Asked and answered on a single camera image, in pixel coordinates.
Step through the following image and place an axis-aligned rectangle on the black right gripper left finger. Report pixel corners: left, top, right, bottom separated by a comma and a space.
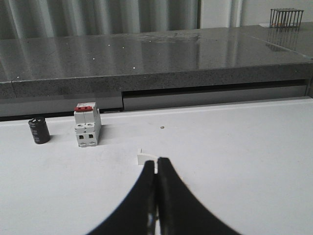
89, 161, 157, 235

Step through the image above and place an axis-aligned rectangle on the dark wire rack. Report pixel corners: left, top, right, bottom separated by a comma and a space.
269, 8, 304, 30

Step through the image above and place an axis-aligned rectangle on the white half pipe clamp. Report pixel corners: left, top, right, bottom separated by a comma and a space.
137, 148, 159, 173

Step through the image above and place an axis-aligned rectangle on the white red circuit breaker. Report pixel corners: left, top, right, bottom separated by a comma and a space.
74, 102, 101, 147

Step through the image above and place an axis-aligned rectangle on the black cylindrical capacitor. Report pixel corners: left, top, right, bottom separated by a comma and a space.
28, 117, 51, 144

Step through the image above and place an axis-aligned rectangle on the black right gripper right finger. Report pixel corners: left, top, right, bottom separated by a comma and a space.
157, 157, 238, 235

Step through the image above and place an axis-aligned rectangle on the grey stone countertop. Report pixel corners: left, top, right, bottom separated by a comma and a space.
0, 22, 313, 118

